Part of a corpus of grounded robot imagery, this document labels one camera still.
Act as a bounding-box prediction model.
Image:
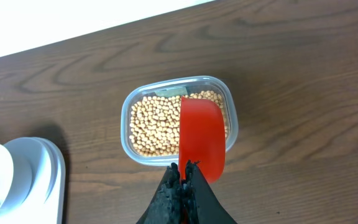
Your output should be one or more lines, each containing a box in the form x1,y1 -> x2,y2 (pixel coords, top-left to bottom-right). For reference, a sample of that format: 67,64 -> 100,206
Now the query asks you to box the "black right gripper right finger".
183,161 -> 237,224

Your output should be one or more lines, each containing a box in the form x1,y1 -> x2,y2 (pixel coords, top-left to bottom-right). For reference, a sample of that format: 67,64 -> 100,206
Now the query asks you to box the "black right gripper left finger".
137,163 -> 181,224

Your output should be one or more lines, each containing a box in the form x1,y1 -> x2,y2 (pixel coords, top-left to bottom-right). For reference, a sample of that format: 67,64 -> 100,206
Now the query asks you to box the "orange measuring scoop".
178,97 -> 226,183

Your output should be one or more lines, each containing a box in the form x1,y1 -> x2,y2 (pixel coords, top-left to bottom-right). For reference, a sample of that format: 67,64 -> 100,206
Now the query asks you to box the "white digital kitchen scale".
0,137 -> 66,224

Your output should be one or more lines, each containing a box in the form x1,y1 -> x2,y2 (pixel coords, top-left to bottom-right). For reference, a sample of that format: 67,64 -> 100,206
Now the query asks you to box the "clear plastic container of beans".
121,76 -> 239,166

